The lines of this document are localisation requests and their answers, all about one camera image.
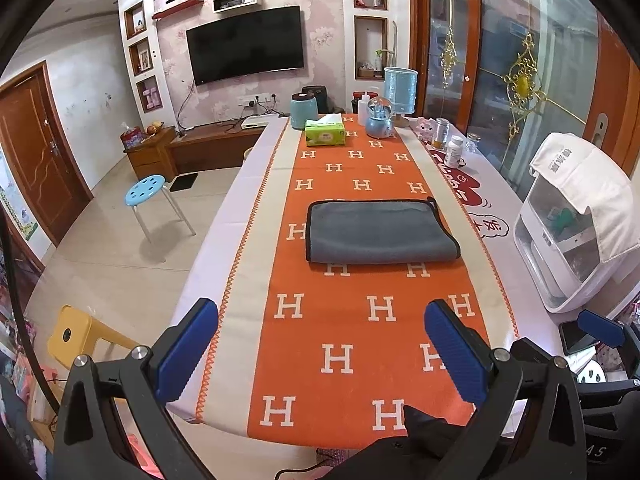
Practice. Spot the glass door with gold ornament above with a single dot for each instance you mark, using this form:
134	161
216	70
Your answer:
510	60

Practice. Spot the colourful wall poster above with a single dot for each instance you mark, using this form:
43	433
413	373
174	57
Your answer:
17	200

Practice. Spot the red-lidded jar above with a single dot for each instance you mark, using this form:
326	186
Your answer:
358	96

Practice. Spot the blue cylinder table lamp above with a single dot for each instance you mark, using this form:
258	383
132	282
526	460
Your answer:
400	91

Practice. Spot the white plastic bottle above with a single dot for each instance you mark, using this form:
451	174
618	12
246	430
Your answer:
361	110

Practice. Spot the white countertop sterilizer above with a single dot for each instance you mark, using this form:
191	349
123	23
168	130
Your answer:
560	260

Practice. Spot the pink pig figure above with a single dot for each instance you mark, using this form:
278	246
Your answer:
425	125

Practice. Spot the yellow plastic stool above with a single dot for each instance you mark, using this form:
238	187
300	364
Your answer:
75	332

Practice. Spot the white plastic stool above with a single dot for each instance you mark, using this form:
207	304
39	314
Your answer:
592	371

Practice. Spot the white pill bottle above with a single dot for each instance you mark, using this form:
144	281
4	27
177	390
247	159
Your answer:
454	154

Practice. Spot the grey towel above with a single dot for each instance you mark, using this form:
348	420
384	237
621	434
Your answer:
382	232

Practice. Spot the teal canister with black lid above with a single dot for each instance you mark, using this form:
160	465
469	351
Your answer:
304	112

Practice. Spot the small wooden cabinet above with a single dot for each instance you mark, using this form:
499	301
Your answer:
150	155

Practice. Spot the brown wooden door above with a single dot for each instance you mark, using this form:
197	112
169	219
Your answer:
37	160

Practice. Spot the white cloth cover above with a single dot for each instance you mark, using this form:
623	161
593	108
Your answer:
595	185

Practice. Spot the blue snow globe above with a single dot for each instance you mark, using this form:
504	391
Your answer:
380	120

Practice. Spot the black floor mat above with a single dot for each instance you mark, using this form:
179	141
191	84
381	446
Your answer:
184	182

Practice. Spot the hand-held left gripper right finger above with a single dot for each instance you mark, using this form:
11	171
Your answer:
456	357

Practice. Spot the white printed tablecloth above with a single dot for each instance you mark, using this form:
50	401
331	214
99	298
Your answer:
225	240

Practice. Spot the wooden television stand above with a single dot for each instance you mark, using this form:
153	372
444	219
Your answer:
210	147

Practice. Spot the black smartphone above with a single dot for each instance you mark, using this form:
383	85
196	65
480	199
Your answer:
576	337

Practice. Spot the wall-mounted black television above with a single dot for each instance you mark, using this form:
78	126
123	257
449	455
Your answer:
246	45

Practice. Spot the small glass jar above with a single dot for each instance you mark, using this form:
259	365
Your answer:
472	143

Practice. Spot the white box wall shelf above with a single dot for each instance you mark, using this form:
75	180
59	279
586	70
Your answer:
237	1

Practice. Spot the red wall shelf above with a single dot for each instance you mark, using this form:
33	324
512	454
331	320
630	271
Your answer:
177	8

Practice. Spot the green tissue pack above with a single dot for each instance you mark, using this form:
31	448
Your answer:
326	132

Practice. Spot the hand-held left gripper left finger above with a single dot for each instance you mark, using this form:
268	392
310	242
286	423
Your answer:
185	352

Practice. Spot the blue plastic stool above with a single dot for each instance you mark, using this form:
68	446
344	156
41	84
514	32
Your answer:
145	187

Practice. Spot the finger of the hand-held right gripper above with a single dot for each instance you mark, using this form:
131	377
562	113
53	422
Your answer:
600	326

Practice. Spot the black space heater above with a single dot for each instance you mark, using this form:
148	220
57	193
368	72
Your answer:
325	100

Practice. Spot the white set-top box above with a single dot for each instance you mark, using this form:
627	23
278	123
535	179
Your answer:
257	121

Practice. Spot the orange patterned table runner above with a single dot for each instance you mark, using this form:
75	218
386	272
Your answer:
345	320

